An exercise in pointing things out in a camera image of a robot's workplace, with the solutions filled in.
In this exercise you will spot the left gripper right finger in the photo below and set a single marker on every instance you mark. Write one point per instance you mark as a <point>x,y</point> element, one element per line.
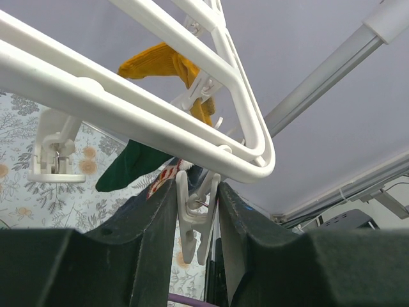
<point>269,265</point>

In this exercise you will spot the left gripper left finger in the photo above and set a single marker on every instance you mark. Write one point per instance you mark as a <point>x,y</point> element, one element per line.
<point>126,261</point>

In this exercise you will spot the dark navy blue sock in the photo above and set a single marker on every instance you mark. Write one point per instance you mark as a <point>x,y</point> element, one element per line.
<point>191,179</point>

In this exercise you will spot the dark green sock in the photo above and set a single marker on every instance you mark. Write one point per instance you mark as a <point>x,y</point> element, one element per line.
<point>134,161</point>

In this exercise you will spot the white clip hanger rack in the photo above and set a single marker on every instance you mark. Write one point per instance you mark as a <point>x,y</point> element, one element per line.
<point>38,67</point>

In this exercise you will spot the floral tablecloth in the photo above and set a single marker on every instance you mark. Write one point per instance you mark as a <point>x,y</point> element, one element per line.
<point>27,204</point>

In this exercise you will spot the white hanging empty clip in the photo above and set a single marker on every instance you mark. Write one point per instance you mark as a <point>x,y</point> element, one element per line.
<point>51,160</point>

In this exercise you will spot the white clip on yellow sock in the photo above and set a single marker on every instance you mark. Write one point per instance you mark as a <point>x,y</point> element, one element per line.
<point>203,87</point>

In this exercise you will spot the yellow sock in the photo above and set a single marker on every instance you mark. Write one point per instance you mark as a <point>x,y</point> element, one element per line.
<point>159,60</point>

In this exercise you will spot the metal drying stand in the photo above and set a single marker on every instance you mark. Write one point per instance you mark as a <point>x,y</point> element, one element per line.
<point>382,26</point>

